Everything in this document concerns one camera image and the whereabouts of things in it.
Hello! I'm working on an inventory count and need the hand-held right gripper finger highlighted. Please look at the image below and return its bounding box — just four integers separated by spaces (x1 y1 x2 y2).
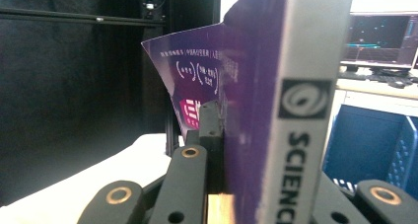
197 100 227 195

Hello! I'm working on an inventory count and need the purple magazine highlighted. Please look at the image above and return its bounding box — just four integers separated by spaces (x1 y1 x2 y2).
141 0 357 224

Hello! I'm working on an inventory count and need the blue mesh file rack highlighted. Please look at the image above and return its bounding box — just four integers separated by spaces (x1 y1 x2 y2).
322 104 418 200

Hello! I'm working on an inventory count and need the black curtain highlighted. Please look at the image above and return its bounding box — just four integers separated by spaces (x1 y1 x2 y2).
0 0 172 207

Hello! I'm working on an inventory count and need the light wooden desk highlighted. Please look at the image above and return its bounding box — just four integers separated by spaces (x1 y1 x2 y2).
334 77 418 102

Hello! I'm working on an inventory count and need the black horizontal metal bar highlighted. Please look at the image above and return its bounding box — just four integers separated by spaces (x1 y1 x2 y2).
0 6 166 29

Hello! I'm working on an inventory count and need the black keyboard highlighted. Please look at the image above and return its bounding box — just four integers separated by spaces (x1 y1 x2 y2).
340 69 418 89

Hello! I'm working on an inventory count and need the computer monitor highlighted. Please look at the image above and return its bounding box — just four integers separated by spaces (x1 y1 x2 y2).
340 12 418 71

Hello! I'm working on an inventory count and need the black device with blue ring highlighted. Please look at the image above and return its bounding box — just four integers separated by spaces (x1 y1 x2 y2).
139 0 168 22

